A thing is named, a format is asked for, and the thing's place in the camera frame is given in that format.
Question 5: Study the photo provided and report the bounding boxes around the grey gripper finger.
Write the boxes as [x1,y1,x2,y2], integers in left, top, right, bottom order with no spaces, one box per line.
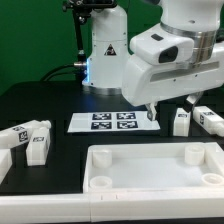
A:
[184,92,203,112]
[146,103,157,121]

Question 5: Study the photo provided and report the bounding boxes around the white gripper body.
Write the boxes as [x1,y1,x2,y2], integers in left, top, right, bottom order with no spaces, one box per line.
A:
[122,43,224,106]

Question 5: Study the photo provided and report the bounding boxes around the white desk tabletop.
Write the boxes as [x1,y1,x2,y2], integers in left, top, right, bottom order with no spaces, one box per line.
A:
[83,142,224,193]

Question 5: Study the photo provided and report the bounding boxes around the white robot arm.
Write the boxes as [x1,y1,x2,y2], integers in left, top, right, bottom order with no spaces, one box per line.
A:
[122,0,224,120]

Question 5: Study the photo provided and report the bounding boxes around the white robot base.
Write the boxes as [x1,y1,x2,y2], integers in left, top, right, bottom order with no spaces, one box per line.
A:
[82,5,130,95]

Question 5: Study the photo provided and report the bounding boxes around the white marker sheet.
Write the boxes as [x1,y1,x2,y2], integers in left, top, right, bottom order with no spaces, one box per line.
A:
[68,111,160,133]

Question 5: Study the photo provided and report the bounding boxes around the white block left edge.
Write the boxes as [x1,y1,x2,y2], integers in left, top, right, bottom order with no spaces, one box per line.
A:
[0,149,12,184]

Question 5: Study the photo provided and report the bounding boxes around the black cables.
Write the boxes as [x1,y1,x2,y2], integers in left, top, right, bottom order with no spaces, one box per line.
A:
[40,63,84,82]

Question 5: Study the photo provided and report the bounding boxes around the black camera stand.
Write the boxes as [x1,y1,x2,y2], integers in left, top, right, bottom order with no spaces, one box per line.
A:
[62,0,117,81]

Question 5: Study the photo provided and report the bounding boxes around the white front rail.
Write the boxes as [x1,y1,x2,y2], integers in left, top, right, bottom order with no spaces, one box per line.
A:
[0,188,224,224]

